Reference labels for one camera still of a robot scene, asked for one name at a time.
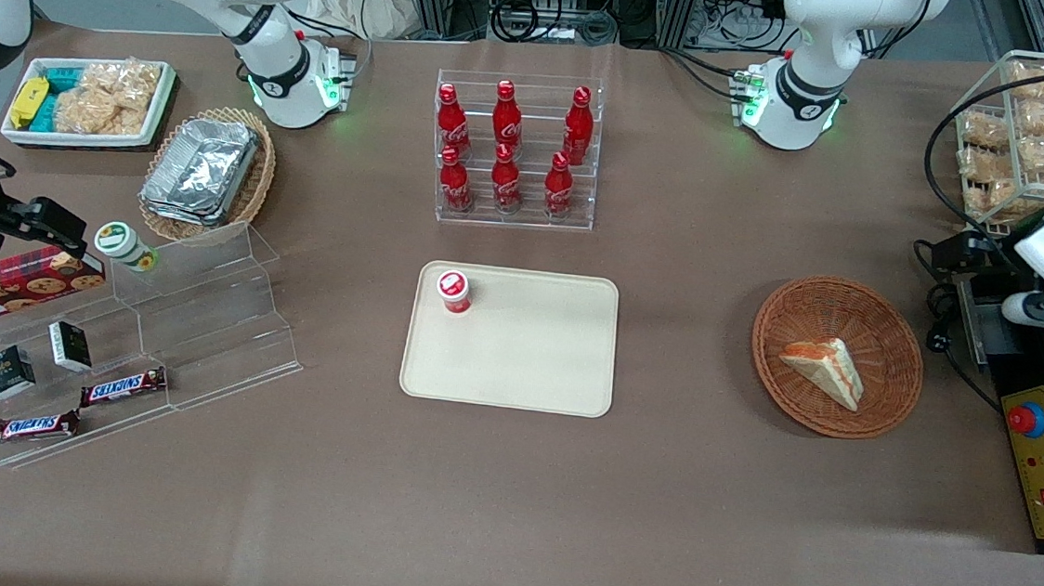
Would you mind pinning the clear acrylic bottle rack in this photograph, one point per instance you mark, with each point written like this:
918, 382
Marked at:
514, 218

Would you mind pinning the beige plastic tray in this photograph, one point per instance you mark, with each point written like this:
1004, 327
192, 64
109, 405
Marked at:
527, 349

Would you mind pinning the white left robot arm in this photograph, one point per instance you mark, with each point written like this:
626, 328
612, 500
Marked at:
808, 36

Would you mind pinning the white rectangular snack bin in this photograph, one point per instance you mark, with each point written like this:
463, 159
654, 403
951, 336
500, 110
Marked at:
77, 140

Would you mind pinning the light wicker basket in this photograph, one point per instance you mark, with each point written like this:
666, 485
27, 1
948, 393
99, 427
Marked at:
259, 179

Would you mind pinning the black power plug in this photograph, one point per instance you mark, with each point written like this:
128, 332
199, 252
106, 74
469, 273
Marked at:
938, 342

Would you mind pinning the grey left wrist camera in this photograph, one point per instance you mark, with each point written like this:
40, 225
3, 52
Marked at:
1021, 307

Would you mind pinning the rice cracker bag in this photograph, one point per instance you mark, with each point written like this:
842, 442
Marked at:
124, 80
98, 113

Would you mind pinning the green-lidded cup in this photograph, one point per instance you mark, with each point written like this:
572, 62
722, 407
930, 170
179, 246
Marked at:
121, 243

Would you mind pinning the triangular sandwich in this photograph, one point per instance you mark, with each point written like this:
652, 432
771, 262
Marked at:
828, 368

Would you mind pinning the red cookie box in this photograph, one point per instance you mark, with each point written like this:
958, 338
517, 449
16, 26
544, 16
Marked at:
15, 286

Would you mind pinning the teal snack packet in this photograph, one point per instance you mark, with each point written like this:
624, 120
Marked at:
62, 78
46, 111

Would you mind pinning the small black carton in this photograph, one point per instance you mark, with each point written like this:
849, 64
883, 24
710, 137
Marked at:
9, 372
71, 346

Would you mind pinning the stacked foil containers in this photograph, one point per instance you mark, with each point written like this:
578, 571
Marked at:
201, 170

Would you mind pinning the yellow snack packet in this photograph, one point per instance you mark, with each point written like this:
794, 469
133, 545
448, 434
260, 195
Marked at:
29, 101

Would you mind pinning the black power adapter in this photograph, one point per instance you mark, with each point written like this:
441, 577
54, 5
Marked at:
954, 251

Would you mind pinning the red-lidded cup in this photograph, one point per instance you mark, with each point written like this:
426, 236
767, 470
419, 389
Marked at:
453, 289

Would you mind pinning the brown chocolate bar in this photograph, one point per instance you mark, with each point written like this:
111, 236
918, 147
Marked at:
32, 427
123, 386

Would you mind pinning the clear acrylic stepped shelf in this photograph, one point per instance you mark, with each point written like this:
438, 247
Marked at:
221, 325

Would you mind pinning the brown wicker basket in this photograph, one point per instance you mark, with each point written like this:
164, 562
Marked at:
791, 305

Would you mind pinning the red cola bottle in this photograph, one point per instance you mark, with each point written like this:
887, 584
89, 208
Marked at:
452, 124
505, 185
578, 130
507, 119
558, 189
455, 185

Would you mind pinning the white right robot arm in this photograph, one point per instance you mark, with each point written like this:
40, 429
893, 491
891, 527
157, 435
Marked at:
271, 78

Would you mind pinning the red emergency stop button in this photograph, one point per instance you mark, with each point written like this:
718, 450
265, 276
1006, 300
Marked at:
1027, 420

